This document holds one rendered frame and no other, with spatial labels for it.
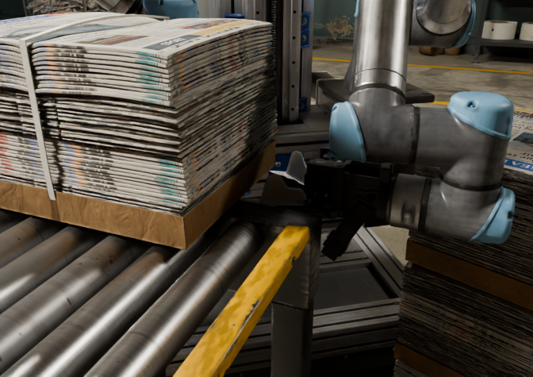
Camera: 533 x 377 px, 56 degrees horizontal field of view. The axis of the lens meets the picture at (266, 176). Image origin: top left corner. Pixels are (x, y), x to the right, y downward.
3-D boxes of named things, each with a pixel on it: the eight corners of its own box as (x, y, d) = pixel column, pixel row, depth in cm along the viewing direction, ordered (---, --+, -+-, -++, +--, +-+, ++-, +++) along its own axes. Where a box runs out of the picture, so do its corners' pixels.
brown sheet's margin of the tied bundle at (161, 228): (276, 164, 81) (277, 139, 79) (187, 250, 56) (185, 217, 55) (190, 151, 86) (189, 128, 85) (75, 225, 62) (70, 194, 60)
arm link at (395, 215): (421, 216, 73) (415, 243, 66) (390, 211, 75) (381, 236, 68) (428, 169, 70) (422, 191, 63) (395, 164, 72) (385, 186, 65)
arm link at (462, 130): (423, 101, 58) (412, 186, 63) (527, 106, 56) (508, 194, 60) (419, 86, 65) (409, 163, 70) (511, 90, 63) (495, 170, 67)
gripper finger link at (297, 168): (282, 141, 82) (324, 156, 76) (281, 175, 85) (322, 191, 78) (268, 146, 80) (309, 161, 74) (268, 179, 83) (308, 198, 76)
